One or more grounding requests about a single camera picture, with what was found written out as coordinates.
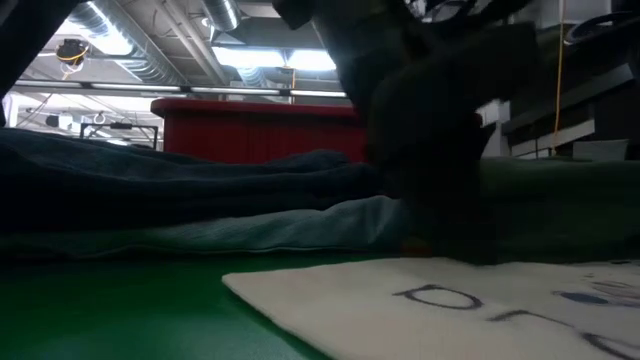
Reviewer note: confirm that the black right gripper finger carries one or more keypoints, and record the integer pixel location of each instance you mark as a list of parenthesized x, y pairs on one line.
[(400, 190), (465, 200)]

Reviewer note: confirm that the dark green garment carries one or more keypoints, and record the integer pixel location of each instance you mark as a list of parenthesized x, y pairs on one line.
[(550, 210)]

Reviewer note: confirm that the white printed t-shirt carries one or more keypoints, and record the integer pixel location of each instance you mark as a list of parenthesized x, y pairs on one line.
[(375, 320)]

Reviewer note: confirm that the light blue denim jeans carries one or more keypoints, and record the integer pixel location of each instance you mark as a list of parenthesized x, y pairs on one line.
[(250, 230)]

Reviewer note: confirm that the navy Puma t-shirt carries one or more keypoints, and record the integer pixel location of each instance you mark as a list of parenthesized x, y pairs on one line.
[(150, 226)]

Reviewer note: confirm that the red fabric laundry bin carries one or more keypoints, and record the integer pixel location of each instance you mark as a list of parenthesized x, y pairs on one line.
[(250, 132)]

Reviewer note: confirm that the whiteboard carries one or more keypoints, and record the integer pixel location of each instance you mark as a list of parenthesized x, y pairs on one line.
[(530, 151)]

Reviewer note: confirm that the grey flat panel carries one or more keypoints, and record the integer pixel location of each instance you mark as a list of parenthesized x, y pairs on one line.
[(600, 149)]

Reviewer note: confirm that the long LED light bar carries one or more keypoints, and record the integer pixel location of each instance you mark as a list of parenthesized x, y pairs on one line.
[(135, 87)]

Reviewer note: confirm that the black clothing rack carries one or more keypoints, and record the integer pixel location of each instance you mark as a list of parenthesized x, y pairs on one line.
[(82, 131)]

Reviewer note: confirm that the black yellow ceiling device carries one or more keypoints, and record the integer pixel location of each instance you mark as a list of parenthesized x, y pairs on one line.
[(72, 51)]

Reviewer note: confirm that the silver round duct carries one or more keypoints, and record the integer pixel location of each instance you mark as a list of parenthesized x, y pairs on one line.
[(222, 14)]

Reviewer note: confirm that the corrugated silver duct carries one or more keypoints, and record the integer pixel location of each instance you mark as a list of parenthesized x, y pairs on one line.
[(125, 45)]

